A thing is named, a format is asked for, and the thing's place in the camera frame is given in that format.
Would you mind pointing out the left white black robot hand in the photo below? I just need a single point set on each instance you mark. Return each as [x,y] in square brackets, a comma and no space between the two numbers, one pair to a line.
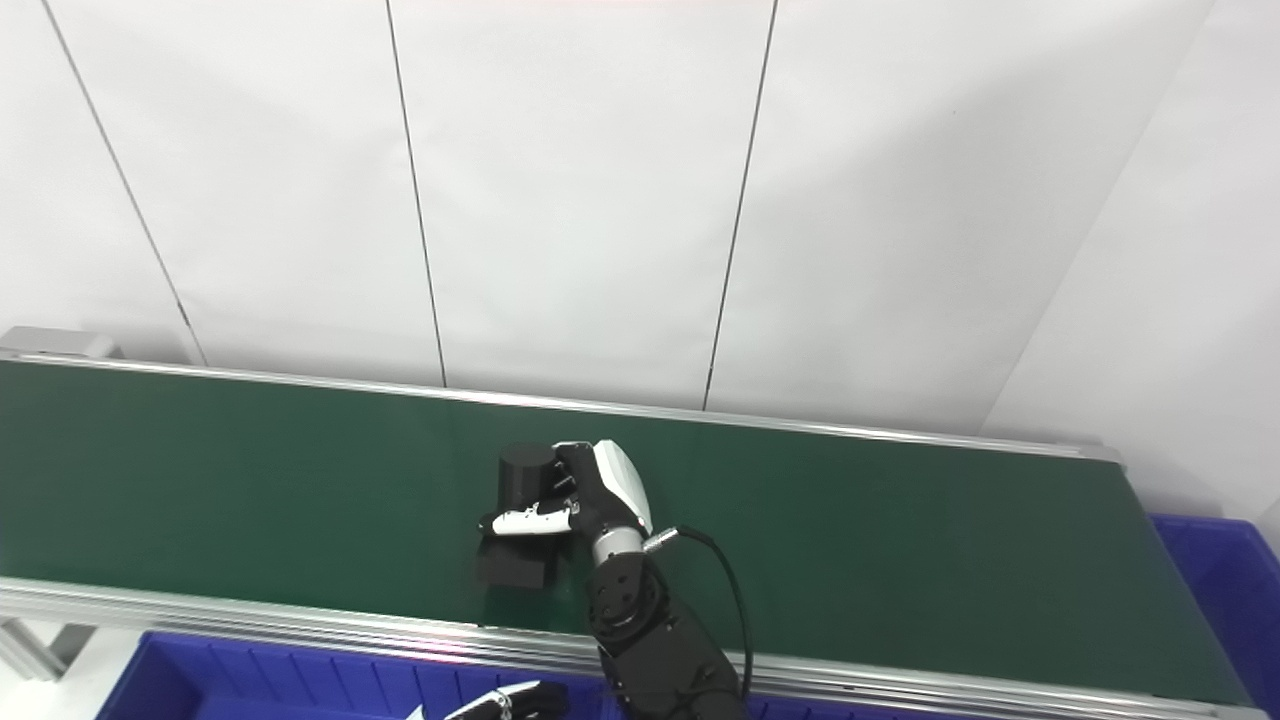
[510,702]

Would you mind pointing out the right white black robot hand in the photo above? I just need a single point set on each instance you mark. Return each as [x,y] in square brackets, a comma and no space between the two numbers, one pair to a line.
[612,490]

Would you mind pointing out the black cylinder and block part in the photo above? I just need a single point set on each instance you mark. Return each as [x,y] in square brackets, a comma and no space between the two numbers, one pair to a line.
[522,475]

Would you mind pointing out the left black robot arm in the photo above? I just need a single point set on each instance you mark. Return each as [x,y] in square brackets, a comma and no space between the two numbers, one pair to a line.
[490,712]

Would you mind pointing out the blue plastic bin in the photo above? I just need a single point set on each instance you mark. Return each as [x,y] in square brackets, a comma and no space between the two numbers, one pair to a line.
[1225,570]
[900,713]
[300,680]

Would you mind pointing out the green conveyor belt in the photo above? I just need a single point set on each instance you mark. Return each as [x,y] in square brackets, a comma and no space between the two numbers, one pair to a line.
[250,500]

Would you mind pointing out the aluminium conveyor support leg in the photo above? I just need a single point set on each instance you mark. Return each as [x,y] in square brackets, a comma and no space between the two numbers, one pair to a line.
[35,645]

